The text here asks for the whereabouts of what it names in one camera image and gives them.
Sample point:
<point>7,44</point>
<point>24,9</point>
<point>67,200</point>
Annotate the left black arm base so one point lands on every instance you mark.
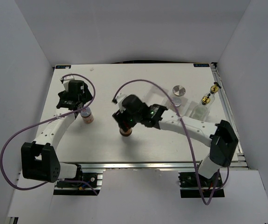
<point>85,183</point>

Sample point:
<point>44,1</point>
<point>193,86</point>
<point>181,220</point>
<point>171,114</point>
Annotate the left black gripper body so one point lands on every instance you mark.
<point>86,95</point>

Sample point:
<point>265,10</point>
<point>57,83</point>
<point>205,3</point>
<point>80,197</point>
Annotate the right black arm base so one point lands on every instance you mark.
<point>189,188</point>

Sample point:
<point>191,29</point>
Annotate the blue label silver lid jar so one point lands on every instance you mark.
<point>176,101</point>

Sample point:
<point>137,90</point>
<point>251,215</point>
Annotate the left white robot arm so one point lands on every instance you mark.
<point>39,159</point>

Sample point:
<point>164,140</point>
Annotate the small red white lid jar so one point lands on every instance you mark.
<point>87,115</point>

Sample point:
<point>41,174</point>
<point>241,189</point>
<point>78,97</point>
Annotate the clear liquid glass bottle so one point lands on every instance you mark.
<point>213,90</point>

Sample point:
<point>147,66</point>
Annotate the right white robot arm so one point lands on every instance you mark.
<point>220,138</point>

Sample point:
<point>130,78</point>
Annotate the white three compartment tray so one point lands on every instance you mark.
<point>156,96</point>

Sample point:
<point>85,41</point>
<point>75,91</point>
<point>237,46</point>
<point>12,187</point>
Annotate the dark sauce glass bottle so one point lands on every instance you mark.
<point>201,110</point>

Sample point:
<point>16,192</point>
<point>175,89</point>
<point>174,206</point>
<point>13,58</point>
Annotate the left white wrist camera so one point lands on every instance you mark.
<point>66,79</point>

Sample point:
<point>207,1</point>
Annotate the tall silver lid spice jar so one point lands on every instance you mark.
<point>179,90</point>

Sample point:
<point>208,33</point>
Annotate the red lid sauce jar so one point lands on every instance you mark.
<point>125,133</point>

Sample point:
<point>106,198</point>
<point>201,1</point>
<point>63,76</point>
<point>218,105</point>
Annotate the black XDOF logo sticker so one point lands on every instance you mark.
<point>201,65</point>

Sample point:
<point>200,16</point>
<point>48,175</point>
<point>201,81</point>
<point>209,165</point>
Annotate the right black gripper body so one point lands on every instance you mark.
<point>131,120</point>

